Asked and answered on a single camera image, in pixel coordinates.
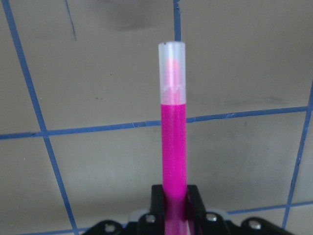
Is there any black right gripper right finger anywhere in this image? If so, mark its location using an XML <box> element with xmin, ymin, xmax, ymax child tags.
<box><xmin>186</xmin><ymin>185</ymin><xmax>206</xmax><ymax>218</ymax></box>

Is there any pink marker pen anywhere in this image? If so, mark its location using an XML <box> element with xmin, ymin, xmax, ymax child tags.
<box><xmin>158</xmin><ymin>42</ymin><xmax>187</xmax><ymax>235</ymax></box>

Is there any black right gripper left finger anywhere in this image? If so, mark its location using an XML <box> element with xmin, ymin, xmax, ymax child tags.
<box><xmin>149</xmin><ymin>185</ymin><xmax>165</xmax><ymax>218</ymax></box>

